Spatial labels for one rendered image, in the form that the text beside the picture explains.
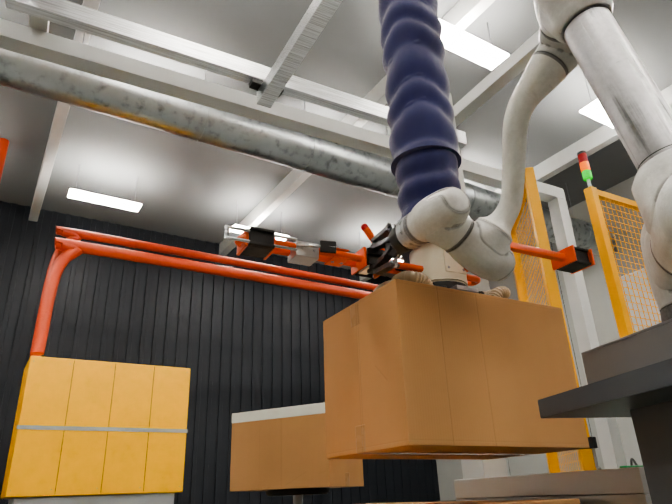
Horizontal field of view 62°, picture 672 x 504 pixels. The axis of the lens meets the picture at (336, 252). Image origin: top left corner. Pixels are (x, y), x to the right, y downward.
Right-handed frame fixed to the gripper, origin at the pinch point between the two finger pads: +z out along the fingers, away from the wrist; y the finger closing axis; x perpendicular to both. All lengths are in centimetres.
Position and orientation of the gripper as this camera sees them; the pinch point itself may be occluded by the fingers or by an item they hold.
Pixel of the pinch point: (368, 262)
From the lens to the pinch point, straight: 165.2
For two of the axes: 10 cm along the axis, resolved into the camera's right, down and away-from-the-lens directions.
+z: -4.7, 3.7, 8.0
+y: 0.4, 9.2, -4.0
